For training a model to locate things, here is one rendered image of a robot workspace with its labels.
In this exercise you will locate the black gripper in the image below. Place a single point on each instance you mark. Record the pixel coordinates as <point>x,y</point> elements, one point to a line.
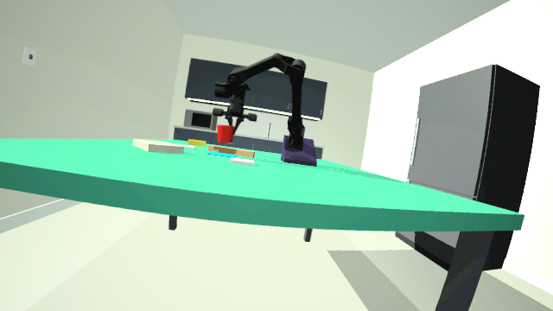
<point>236,107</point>

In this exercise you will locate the tan flat bar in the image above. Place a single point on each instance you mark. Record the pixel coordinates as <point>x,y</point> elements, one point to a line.
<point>238,152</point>

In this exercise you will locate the red cup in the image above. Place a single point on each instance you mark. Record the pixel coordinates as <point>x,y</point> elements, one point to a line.
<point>225,133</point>

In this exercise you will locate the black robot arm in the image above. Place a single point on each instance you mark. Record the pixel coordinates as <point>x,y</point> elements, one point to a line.
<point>288,65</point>

